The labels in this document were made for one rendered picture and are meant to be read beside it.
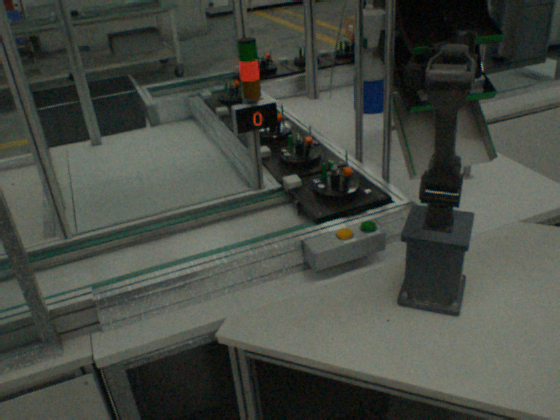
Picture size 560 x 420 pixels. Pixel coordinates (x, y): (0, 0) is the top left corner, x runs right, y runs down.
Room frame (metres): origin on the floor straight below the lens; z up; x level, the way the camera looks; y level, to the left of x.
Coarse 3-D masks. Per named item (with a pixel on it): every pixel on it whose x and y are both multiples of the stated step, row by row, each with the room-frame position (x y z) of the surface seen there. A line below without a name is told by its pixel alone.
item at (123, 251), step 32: (256, 192) 1.41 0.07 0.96; (128, 224) 1.28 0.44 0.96; (160, 224) 1.29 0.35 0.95; (192, 224) 1.30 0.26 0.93; (224, 224) 1.31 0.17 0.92; (256, 224) 1.29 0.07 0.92; (288, 224) 1.28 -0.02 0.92; (96, 256) 1.20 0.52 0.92; (128, 256) 1.18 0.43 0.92; (160, 256) 1.17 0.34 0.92; (192, 256) 1.11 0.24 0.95
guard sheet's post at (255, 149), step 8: (240, 0) 1.43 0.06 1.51; (240, 8) 1.43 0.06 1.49; (240, 16) 1.43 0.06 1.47; (240, 24) 1.42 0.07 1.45; (240, 32) 1.42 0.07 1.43; (248, 136) 1.43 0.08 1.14; (256, 136) 1.43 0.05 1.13; (256, 144) 1.43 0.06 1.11; (256, 152) 1.43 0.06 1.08; (256, 160) 1.43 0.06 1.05; (256, 168) 1.42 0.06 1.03; (256, 176) 1.42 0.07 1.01; (256, 184) 1.42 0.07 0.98
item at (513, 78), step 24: (504, 0) 2.30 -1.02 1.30; (528, 0) 2.35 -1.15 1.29; (552, 0) 2.39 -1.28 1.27; (528, 24) 2.35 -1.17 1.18; (552, 24) 2.40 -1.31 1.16; (528, 48) 2.36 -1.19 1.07; (552, 48) 2.41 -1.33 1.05; (504, 72) 2.32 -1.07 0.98; (528, 72) 2.37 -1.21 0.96; (552, 72) 2.42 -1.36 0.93
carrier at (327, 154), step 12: (288, 144) 1.64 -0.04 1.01; (300, 144) 1.59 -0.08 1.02; (312, 144) 1.71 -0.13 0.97; (264, 156) 1.64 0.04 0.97; (276, 156) 1.63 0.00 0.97; (288, 156) 1.56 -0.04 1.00; (300, 156) 1.57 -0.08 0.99; (312, 156) 1.57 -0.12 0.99; (324, 156) 1.60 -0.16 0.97; (336, 156) 1.59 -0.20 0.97; (276, 168) 1.54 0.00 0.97; (288, 168) 1.53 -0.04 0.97; (300, 168) 1.53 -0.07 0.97; (312, 168) 1.52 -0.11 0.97
